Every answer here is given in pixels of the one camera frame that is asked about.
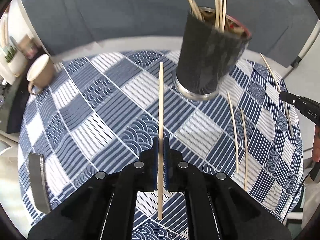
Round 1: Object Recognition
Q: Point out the beige ceramic mug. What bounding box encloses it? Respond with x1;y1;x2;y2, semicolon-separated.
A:
27;54;55;95

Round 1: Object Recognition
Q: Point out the dark metal utensil cup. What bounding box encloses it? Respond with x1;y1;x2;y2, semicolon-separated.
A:
172;7;252;101

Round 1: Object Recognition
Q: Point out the grey fabric backdrop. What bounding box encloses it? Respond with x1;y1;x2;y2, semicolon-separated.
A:
22;0;318;66

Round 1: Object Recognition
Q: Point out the white pot green plant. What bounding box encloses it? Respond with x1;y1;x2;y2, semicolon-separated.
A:
4;45;28;77

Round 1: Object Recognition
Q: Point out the silver flat metal bar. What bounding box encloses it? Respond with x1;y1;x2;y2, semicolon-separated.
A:
28;153;51;215

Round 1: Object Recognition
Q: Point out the blue white patterned tablecloth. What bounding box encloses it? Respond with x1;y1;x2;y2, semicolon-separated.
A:
18;50;303;239

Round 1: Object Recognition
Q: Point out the person's right hand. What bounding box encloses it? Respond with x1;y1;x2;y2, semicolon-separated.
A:
312;125;320;163

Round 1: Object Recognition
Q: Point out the black cable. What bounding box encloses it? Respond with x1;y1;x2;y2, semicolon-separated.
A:
281;159;316;224

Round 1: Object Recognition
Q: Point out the wooden chopstick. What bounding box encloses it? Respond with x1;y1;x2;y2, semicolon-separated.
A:
240;108;250;192
158;62;164;220
215;0;220;29
227;91;239;174
188;0;204;22
259;52;295;138

